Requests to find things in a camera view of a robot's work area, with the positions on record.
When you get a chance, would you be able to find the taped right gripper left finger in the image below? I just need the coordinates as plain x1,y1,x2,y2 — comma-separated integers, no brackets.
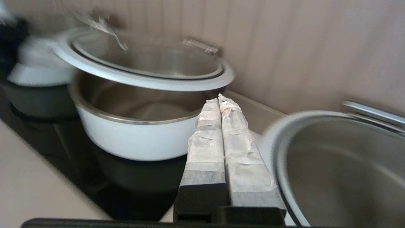
173,99,229,222

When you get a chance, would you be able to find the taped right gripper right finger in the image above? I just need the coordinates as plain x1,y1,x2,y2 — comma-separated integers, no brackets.
218,94,287,208

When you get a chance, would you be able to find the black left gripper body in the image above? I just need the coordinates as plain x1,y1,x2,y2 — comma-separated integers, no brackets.
0,19,29,79

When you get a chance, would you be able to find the large white pot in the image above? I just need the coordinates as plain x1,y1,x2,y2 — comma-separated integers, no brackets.
3,81,78,120

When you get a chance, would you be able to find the small white pot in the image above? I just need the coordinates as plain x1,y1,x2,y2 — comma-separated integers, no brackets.
68,71,228,162

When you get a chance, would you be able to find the black glass cooktop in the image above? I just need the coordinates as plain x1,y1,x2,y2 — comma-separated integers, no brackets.
0,85,190,222

